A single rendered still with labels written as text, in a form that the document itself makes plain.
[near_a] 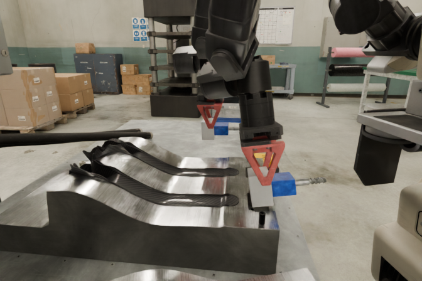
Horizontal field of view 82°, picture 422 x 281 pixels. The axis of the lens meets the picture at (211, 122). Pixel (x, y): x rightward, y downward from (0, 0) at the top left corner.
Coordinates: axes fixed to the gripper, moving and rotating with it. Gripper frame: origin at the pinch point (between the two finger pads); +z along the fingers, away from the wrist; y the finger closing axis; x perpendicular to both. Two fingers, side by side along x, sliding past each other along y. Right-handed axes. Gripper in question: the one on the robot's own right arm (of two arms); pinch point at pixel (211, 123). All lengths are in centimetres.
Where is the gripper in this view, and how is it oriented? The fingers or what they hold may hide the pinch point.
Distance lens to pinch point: 70.5
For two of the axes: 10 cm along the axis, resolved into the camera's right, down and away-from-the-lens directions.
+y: -1.1, 2.8, -9.5
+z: 0.2, 9.6, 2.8
